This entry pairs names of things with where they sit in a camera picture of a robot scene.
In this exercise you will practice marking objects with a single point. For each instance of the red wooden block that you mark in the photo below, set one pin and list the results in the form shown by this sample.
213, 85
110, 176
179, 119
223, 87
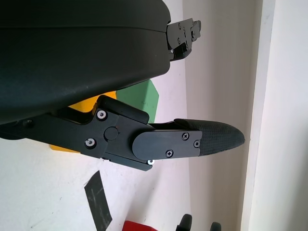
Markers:
134, 226

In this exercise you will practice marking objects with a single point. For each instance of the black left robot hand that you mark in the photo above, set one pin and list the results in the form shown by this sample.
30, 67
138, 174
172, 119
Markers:
72, 53

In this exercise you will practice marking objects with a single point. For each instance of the black tape strip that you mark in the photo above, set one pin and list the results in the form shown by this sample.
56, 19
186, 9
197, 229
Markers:
97, 202

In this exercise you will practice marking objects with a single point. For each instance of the green wooden block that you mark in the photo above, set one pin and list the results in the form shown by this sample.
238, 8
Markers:
139, 98

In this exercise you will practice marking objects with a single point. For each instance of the yellow wooden block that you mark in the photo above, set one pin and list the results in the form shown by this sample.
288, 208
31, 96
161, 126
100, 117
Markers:
84, 104

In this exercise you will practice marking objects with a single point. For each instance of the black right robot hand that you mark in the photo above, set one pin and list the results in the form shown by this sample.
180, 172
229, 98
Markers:
185, 223

